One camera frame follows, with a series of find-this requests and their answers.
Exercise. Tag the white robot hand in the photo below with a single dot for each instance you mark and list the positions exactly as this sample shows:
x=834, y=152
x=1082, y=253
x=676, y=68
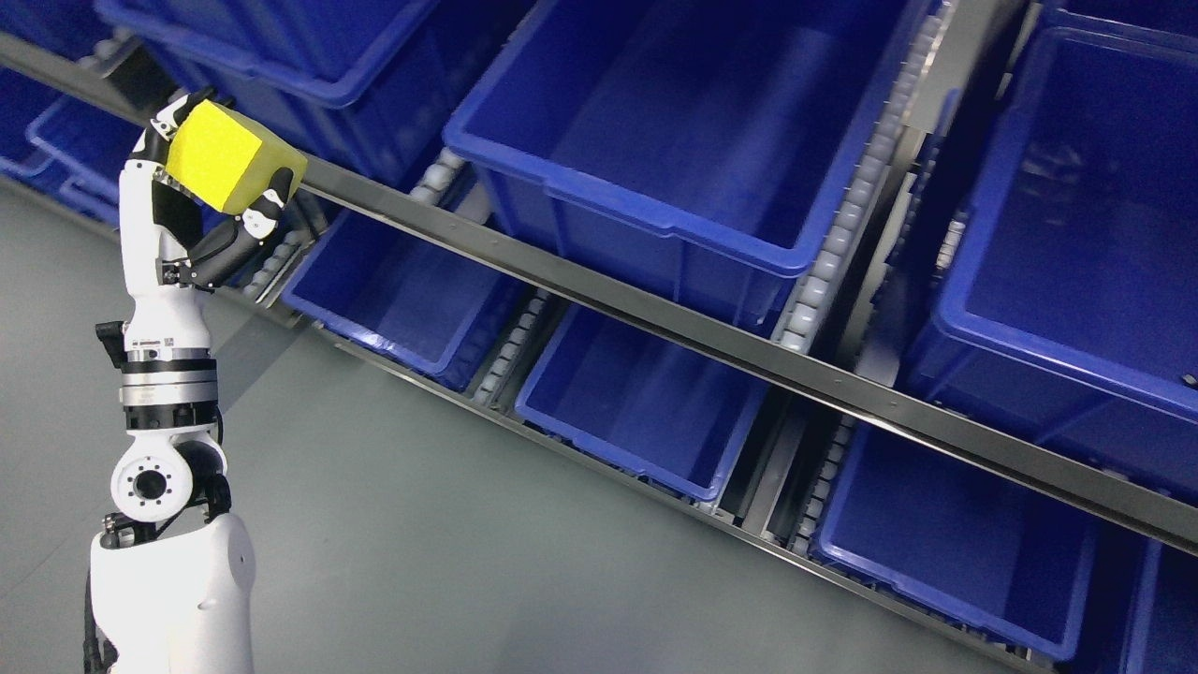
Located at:
x=158, y=223

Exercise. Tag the yellow foam block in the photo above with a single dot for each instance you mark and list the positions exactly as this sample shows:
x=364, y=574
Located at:
x=227, y=160

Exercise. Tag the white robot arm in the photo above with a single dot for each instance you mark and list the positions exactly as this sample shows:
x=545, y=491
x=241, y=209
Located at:
x=170, y=575

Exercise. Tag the blue plastic bin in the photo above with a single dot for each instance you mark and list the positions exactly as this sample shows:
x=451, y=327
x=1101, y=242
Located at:
x=1066, y=316
x=1161, y=633
x=696, y=149
x=977, y=548
x=644, y=404
x=411, y=301
x=62, y=147
x=365, y=85

